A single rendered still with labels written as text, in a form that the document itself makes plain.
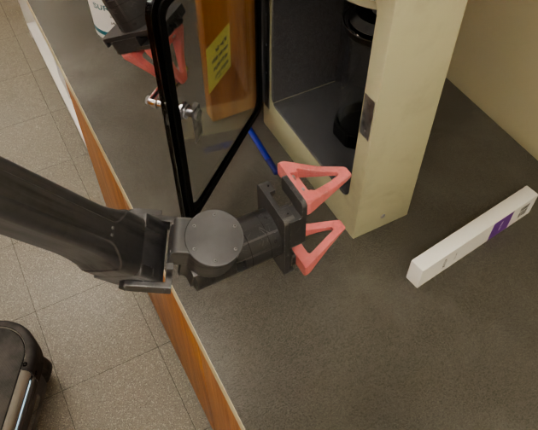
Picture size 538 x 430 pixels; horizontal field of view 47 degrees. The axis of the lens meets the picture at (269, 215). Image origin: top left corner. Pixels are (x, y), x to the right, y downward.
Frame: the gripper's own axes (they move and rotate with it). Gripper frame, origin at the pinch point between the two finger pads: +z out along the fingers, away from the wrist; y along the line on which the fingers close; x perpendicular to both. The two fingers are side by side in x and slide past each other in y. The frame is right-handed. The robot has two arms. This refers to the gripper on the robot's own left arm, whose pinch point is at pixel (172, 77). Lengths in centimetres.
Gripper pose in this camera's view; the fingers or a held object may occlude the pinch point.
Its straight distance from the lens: 91.3
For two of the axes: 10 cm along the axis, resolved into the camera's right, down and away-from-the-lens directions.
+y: -8.4, 0.0, 5.5
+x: -3.8, 7.3, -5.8
